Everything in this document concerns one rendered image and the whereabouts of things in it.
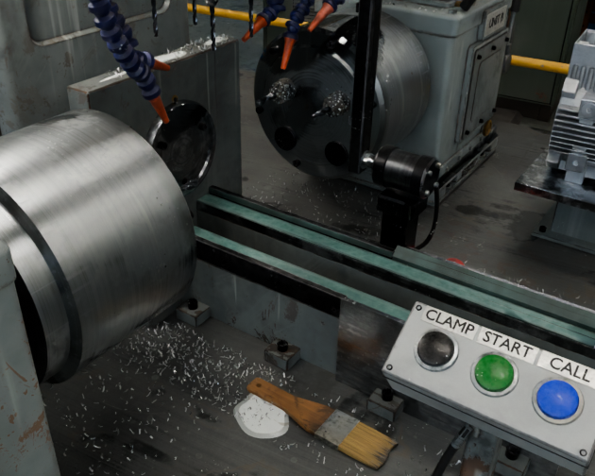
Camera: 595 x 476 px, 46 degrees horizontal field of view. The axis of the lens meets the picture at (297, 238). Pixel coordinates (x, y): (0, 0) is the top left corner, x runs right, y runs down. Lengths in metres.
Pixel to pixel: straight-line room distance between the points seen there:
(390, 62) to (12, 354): 0.72
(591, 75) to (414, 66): 0.28
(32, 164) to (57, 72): 0.35
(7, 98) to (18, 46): 0.07
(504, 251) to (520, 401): 0.70
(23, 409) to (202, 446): 0.28
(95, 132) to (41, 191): 0.10
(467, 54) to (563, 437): 0.87
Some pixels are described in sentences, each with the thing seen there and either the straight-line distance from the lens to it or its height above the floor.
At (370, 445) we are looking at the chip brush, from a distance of 0.86.
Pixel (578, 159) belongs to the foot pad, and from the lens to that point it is 1.21.
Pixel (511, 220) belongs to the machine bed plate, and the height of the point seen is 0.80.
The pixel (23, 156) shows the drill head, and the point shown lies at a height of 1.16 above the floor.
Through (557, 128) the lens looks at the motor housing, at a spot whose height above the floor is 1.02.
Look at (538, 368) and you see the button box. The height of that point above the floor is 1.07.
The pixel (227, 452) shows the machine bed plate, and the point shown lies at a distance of 0.85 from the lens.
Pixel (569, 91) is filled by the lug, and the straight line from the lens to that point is 1.19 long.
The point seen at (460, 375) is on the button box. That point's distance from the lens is 0.58.
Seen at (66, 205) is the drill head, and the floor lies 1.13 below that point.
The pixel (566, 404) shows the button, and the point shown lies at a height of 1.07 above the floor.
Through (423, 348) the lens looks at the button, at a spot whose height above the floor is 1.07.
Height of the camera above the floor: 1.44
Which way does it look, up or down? 32 degrees down
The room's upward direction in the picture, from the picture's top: 2 degrees clockwise
